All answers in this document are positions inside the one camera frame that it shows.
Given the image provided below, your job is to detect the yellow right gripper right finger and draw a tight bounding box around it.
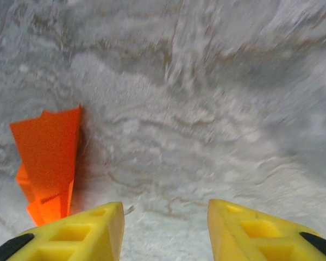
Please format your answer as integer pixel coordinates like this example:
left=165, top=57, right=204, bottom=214
left=207, top=198, right=326, bottom=261

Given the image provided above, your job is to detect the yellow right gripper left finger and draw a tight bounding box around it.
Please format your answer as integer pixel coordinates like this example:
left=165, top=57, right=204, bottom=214
left=0, top=201, right=125, bottom=261

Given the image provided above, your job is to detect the orange paper sheet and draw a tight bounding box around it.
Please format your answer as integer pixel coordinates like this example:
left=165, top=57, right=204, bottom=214
left=9, top=103, right=84, bottom=227

